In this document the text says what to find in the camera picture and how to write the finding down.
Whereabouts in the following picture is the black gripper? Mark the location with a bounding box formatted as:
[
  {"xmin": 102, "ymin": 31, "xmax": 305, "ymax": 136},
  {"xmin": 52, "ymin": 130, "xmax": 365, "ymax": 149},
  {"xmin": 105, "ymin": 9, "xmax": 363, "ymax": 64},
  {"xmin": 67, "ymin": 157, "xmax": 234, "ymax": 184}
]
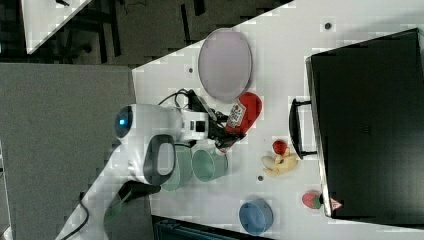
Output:
[{"xmin": 188, "ymin": 90, "xmax": 245, "ymax": 149}]

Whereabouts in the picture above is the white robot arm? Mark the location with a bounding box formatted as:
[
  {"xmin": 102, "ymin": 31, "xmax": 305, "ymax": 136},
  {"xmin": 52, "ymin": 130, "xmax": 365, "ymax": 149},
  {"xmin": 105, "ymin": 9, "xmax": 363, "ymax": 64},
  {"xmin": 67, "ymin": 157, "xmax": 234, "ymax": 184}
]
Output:
[{"xmin": 55, "ymin": 89, "xmax": 244, "ymax": 240}]

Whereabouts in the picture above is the green oval strainer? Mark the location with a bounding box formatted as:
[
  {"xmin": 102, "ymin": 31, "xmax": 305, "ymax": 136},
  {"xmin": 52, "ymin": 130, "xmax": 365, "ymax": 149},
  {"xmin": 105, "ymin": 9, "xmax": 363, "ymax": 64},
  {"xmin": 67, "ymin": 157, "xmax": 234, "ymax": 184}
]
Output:
[{"xmin": 162, "ymin": 144, "xmax": 192, "ymax": 191}]

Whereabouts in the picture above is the green cup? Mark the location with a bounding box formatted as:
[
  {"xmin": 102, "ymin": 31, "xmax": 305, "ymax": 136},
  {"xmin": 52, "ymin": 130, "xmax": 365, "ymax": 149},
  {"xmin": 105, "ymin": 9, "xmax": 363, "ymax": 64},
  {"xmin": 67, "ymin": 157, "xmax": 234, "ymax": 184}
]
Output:
[{"xmin": 191, "ymin": 148, "xmax": 228, "ymax": 182}]

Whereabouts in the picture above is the small red strawberry toy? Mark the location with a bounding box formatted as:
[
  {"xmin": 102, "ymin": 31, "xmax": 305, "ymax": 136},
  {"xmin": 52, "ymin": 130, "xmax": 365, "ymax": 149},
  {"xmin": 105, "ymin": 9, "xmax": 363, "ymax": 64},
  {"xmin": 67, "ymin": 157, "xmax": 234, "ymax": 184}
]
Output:
[{"xmin": 272, "ymin": 140, "xmax": 287, "ymax": 155}]

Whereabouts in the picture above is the round purple plate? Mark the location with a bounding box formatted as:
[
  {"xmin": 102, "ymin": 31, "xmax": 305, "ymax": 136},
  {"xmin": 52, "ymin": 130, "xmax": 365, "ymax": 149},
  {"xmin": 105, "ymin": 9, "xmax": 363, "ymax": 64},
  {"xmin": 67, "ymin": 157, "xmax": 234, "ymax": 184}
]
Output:
[{"xmin": 198, "ymin": 28, "xmax": 252, "ymax": 103}]

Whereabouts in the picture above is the blue bowl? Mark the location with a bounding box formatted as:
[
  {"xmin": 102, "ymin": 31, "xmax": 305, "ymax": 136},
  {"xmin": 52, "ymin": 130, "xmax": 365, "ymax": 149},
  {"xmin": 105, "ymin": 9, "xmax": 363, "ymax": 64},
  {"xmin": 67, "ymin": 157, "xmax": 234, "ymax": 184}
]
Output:
[{"xmin": 239, "ymin": 199, "xmax": 274, "ymax": 236}]

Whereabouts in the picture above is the large red strawberry toy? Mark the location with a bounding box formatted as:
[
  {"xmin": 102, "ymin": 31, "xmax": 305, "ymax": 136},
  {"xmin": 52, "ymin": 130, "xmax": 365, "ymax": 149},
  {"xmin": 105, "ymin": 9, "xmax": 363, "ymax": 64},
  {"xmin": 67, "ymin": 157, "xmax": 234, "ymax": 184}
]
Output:
[{"xmin": 301, "ymin": 191, "xmax": 323, "ymax": 209}]

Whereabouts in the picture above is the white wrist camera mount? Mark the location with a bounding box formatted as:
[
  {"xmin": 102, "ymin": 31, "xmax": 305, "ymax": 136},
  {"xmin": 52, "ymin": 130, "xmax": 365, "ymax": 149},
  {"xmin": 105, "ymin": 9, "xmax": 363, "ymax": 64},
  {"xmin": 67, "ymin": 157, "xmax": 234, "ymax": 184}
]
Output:
[{"xmin": 181, "ymin": 111, "xmax": 209, "ymax": 141}]

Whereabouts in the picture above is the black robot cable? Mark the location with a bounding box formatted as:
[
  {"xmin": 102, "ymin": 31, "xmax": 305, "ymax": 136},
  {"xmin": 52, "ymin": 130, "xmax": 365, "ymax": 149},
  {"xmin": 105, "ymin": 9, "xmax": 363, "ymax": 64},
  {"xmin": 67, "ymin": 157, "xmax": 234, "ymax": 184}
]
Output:
[{"xmin": 157, "ymin": 88, "xmax": 196, "ymax": 111}]

